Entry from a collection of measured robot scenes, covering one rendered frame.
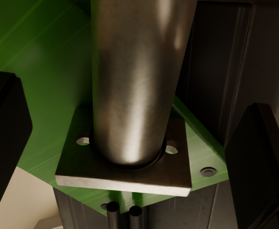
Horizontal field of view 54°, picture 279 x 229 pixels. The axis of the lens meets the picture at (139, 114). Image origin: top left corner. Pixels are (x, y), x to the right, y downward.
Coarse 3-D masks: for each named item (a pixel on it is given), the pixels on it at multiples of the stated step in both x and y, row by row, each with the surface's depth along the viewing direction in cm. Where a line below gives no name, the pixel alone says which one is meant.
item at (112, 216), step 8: (112, 208) 20; (136, 208) 20; (144, 208) 21; (112, 216) 20; (120, 216) 22; (136, 216) 19; (144, 216) 22; (112, 224) 20; (120, 224) 21; (136, 224) 20; (144, 224) 22
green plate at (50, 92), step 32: (0, 0) 10; (32, 0) 10; (64, 0) 10; (0, 32) 11; (32, 32) 11; (64, 32) 11; (0, 64) 12; (32, 64) 12; (64, 64) 12; (32, 96) 14; (64, 96) 13; (64, 128) 15; (192, 128) 14; (32, 160) 17; (192, 160) 16; (224, 160) 16; (64, 192) 20; (96, 192) 20; (128, 192) 19
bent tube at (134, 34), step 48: (96, 0) 7; (144, 0) 6; (192, 0) 7; (96, 48) 8; (144, 48) 7; (96, 96) 9; (144, 96) 8; (96, 144) 11; (144, 144) 10; (144, 192) 11
